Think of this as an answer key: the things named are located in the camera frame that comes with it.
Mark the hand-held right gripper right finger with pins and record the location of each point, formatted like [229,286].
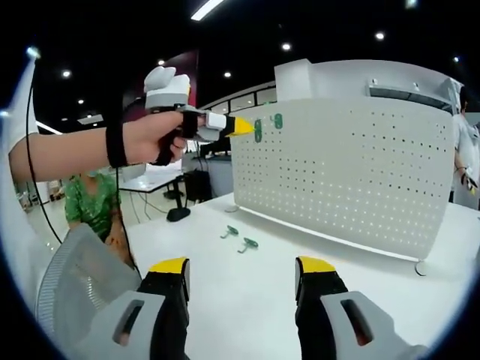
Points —
[333,322]

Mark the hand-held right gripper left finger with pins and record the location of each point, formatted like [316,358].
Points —
[138,322]

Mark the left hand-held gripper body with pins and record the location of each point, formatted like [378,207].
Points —
[167,92]

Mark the green hook assembly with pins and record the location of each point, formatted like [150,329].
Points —
[250,243]
[231,230]
[278,120]
[258,130]

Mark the white perforated mounting plate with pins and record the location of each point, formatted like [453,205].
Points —
[337,168]

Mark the person's left hand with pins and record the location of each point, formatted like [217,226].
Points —
[150,138]

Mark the black computer monitor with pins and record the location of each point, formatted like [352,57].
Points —
[215,148]

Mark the black computer tower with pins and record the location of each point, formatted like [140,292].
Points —
[198,185]

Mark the grey mesh office chair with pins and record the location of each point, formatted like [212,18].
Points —
[75,277]

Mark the ceiling air vent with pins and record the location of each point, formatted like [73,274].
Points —
[90,119]

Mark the white side desk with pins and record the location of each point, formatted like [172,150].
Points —
[150,183]

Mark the long ceiling light strip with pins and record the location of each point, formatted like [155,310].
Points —
[206,9]

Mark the black stand with base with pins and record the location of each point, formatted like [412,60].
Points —
[178,213]

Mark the ceiling spotlights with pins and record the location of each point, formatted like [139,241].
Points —
[286,47]

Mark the white booth partition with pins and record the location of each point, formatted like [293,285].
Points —
[337,78]

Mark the person's white shirt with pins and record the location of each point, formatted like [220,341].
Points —
[17,123]

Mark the grey wall shelf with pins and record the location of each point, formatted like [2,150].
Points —
[405,93]

